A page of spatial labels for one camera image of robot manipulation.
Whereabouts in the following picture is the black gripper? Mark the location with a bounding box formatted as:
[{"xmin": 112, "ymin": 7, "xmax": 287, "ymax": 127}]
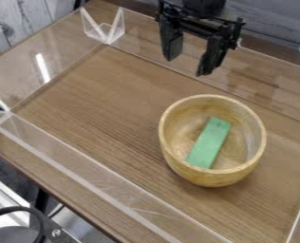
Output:
[{"xmin": 156, "ymin": 0, "xmax": 245, "ymax": 76}]

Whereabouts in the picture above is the green rectangular block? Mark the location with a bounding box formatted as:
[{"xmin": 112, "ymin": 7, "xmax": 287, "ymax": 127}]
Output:
[{"xmin": 186, "ymin": 117, "xmax": 232, "ymax": 169}]

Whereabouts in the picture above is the brown wooden bowl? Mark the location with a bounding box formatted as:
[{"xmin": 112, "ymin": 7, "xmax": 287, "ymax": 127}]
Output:
[{"xmin": 158, "ymin": 94, "xmax": 267, "ymax": 188}]

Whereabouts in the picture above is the clear acrylic corner bracket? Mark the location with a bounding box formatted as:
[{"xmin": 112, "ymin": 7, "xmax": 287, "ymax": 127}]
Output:
[{"xmin": 80, "ymin": 8, "xmax": 125, "ymax": 45}]

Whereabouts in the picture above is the clear acrylic front wall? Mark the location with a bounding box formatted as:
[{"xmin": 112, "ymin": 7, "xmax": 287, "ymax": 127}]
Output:
[{"xmin": 0, "ymin": 98, "xmax": 233, "ymax": 243}]

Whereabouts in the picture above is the black metal bracket with screw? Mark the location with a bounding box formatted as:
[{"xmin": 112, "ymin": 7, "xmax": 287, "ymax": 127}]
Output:
[{"xmin": 39, "ymin": 215, "xmax": 82, "ymax": 243}]

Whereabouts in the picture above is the black cable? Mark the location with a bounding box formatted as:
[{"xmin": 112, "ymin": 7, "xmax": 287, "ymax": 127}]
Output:
[{"xmin": 0, "ymin": 206, "xmax": 47, "ymax": 243}]

